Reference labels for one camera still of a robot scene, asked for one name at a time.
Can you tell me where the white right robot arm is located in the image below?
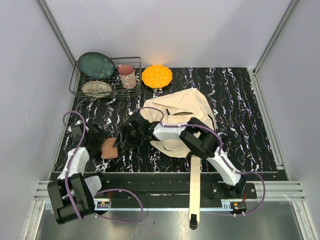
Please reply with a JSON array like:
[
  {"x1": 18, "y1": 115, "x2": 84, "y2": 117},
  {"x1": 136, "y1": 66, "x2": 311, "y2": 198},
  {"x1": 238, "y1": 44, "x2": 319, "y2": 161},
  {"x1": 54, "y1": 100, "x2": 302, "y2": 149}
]
[{"x1": 113, "y1": 112, "x2": 247, "y2": 199}]

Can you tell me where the pink ghost pattern mug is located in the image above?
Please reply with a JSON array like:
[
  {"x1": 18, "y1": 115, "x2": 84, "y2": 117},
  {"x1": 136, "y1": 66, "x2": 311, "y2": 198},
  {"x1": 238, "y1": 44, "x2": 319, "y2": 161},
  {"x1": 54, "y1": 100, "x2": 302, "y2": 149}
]
[{"x1": 117, "y1": 64, "x2": 137, "y2": 89}]

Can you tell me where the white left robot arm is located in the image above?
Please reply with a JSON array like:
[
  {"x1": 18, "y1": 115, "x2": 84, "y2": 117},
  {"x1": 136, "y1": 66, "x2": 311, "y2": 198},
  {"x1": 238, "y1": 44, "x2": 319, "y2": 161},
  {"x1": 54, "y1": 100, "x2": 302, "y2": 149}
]
[{"x1": 47, "y1": 120, "x2": 108, "y2": 225}]

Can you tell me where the cream canvas backpack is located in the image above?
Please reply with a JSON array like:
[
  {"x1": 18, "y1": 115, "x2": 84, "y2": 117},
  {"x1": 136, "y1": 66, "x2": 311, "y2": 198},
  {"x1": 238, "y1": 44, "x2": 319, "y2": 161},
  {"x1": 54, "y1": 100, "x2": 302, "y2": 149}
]
[{"x1": 139, "y1": 88, "x2": 217, "y2": 230}]

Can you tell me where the yellow polka dot plate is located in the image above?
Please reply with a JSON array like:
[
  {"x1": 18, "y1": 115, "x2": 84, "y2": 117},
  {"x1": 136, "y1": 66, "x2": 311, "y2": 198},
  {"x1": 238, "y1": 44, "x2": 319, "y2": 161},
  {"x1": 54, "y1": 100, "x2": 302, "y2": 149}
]
[{"x1": 141, "y1": 65, "x2": 173, "y2": 89}]

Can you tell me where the salmon leather wallet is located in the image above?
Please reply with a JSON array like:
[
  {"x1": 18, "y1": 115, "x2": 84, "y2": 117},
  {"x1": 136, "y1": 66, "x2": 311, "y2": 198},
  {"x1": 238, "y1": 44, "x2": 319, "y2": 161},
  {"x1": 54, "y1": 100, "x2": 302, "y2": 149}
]
[{"x1": 101, "y1": 137, "x2": 118, "y2": 160}]

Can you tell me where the aluminium front rail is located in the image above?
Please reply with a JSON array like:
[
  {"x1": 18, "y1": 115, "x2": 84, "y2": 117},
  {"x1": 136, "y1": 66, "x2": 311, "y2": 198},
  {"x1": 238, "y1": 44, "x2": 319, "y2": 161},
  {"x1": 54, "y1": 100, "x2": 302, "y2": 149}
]
[{"x1": 34, "y1": 180, "x2": 306, "y2": 201}]

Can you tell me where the grey wire dish rack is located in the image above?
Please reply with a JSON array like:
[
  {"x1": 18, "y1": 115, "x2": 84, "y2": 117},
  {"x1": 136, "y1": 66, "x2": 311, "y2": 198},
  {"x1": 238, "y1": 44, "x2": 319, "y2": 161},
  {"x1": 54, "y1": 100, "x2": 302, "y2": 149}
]
[{"x1": 68, "y1": 56, "x2": 142, "y2": 99}]

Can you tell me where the dark teal plate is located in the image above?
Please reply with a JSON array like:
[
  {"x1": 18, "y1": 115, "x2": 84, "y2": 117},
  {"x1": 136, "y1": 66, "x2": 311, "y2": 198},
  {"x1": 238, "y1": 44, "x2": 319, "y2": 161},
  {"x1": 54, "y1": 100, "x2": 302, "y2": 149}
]
[{"x1": 77, "y1": 52, "x2": 115, "y2": 80}]

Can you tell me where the speckled beige plate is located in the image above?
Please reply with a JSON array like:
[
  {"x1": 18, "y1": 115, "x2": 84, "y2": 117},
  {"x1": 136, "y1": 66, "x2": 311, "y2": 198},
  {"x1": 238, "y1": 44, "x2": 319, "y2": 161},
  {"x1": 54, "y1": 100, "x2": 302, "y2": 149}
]
[{"x1": 81, "y1": 81, "x2": 112, "y2": 98}]

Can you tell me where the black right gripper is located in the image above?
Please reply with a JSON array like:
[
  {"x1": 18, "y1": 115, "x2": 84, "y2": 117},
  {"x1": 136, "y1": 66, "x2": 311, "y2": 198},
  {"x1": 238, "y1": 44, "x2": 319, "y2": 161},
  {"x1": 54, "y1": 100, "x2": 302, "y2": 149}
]
[{"x1": 113, "y1": 123, "x2": 144, "y2": 152}]

